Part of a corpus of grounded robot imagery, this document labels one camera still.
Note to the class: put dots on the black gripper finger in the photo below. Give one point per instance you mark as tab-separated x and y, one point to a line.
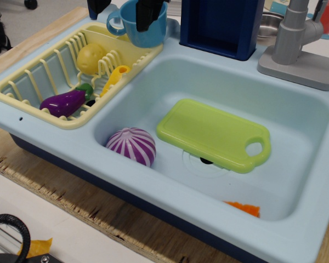
95	7
147	11

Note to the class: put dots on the blue plastic toy cup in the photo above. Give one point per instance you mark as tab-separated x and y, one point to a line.
123	22

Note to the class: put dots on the cream plastic drying rack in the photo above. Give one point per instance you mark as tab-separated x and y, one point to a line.
55	71

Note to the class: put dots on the light blue toy sink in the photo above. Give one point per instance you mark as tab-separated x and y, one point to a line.
291	187

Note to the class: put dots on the red plastic cup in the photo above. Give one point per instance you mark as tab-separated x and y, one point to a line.
325	19

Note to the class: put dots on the yellow toy potato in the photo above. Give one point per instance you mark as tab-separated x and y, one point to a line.
88	57

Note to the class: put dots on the dark blue water box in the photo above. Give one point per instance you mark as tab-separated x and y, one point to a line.
224	27

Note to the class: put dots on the purple toy eggplant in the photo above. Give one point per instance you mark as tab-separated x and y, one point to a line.
67	103

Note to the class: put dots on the metal bowl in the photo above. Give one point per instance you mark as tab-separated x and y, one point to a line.
269	25

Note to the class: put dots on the purple striped toy onion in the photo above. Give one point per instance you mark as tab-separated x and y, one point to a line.
135	144

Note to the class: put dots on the green plastic cutting board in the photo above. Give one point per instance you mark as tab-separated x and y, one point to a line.
227	140

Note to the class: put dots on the grey toy faucet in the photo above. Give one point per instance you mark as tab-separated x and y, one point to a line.
286	60

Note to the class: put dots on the orange toy carrot piece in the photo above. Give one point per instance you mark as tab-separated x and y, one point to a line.
250	209

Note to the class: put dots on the orange tape piece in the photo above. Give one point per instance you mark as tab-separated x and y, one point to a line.
39	247

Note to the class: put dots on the yellow toy knife handle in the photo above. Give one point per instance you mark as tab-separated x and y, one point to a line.
115	76

